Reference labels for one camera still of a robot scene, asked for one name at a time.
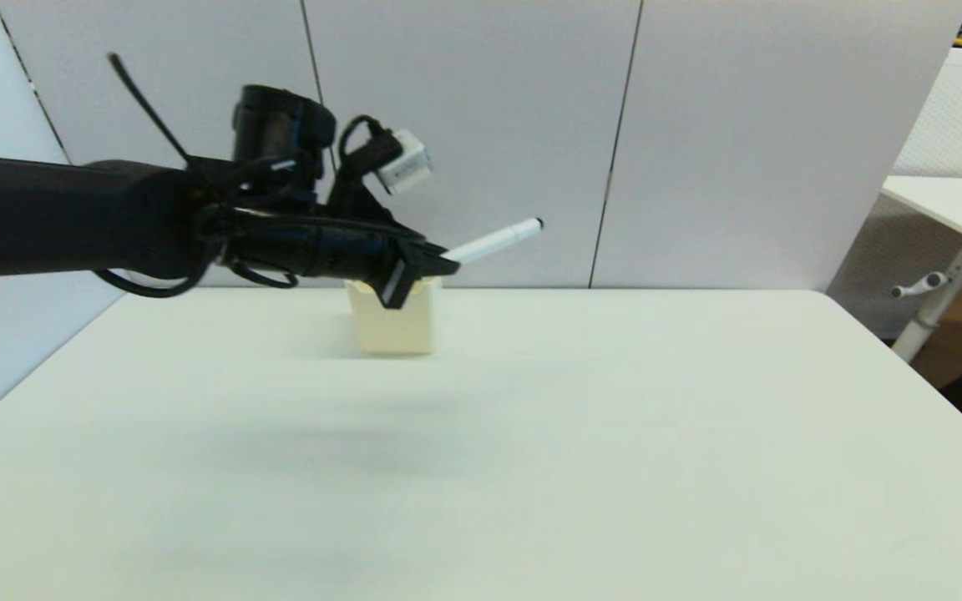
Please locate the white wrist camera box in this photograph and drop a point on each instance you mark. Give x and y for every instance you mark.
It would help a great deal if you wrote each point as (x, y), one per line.
(406, 165)

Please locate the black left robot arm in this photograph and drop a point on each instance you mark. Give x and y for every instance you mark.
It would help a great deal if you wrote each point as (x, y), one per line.
(47, 217)

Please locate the white desk leg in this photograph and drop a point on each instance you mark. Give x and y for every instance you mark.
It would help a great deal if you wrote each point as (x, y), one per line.
(936, 313)

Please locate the cream plastic bin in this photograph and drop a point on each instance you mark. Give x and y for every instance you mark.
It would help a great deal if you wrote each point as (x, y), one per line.
(397, 330)

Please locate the white marker with black ends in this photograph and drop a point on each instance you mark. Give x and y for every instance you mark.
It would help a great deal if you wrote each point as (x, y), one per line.
(498, 240)

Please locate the white perforated panel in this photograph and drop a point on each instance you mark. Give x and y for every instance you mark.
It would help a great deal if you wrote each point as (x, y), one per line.
(961, 125)

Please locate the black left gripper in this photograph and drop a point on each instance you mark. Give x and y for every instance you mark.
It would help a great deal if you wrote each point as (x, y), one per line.
(314, 246)

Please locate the white neighbouring desk top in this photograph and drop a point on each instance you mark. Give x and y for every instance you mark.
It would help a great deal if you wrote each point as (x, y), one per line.
(957, 209)

